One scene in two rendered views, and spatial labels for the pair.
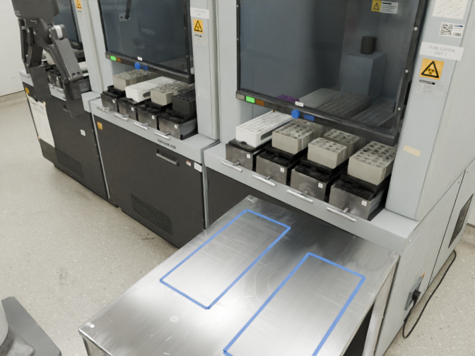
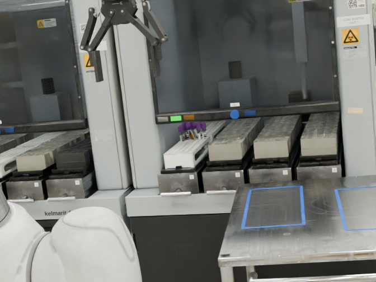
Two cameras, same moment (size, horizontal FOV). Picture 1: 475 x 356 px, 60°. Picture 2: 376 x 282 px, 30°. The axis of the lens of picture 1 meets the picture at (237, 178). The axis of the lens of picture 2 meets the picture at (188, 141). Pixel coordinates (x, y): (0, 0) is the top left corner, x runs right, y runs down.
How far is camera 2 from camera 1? 120 cm
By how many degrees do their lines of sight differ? 33
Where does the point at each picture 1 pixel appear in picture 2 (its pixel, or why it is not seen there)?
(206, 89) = (108, 128)
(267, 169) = (219, 182)
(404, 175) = (355, 136)
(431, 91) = (356, 53)
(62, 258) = not seen: outside the picture
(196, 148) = (112, 199)
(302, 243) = (323, 188)
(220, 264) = (277, 210)
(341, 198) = (310, 176)
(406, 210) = (367, 170)
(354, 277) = not seen: outside the picture
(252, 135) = (188, 154)
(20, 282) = not seen: outside the picture
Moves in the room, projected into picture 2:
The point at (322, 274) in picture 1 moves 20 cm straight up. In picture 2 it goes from (360, 192) to (355, 116)
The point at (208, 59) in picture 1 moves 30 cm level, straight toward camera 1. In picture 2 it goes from (109, 93) to (152, 98)
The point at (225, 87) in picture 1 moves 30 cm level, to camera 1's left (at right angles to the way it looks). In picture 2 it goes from (135, 118) to (51, 134)
